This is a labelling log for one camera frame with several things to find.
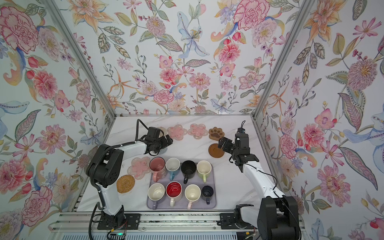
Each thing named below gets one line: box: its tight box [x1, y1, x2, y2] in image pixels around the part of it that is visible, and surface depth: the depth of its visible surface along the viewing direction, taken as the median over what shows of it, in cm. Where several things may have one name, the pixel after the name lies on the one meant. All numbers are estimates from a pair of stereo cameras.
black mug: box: [181, 160, 197, 185], surface depth 86 cm
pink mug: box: [149, 156, 167, 182], surface depth 86 cm
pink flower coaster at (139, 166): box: [127, 156, 151, 180], surface depth 95 cm
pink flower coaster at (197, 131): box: [187, 123, 208, 140], surface depth 113 cm
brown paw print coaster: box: [208, 126, 225, 141], surface depth 112 cm
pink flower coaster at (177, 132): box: [167, 124, 188, 141], surface depth 113 cm
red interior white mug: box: [165, 181, 183, 207], surface depth 80 cm
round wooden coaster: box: [208, 143, 225, 158], surface depth 102 cm
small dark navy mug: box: [201, 185, 214, 205], surface depth 80 cm
